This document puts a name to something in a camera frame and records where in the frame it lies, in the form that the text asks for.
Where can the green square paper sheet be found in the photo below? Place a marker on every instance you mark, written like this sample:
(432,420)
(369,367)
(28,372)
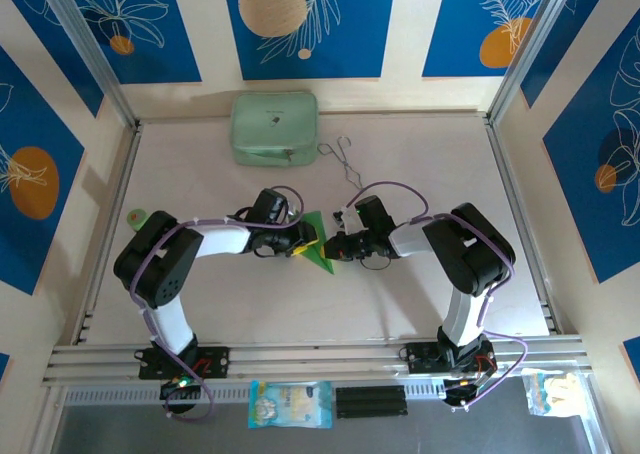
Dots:
(320,259)

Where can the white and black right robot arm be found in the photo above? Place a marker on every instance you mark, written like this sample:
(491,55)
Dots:
(470,254)

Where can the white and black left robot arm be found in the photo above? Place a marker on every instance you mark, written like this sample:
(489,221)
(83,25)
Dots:
(160,269)

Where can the black arm base electronics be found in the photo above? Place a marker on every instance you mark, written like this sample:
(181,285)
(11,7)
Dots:
(180,390)
(462,394)

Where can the mint green zip pouch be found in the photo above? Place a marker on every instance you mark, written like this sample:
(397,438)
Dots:
(272,124)

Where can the small green bottle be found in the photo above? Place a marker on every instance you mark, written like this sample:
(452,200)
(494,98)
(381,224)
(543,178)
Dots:
(136,218)

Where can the black ribbed block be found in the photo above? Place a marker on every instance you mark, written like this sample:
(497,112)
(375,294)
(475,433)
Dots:
(370,403)

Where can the blue snack packet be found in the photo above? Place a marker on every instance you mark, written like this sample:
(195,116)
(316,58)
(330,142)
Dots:
(290,404)

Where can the clear bag of chips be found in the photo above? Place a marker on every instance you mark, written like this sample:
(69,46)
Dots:
(550,396)

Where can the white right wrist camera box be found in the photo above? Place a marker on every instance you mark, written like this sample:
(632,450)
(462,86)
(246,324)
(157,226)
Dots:
(346,216)

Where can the long aluminium base rail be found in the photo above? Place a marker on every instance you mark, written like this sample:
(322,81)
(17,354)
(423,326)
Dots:
(310,359)

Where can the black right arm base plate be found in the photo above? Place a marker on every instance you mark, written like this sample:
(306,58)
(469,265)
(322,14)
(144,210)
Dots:
(417,359)

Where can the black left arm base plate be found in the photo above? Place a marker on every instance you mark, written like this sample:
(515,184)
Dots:
(220,361)

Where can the aluminium table side rail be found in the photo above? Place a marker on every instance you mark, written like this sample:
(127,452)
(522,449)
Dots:
(501,149)
(123,184)

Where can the aluminium frame post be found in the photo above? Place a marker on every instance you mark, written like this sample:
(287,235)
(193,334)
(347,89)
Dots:
(90,44)
(535,44)

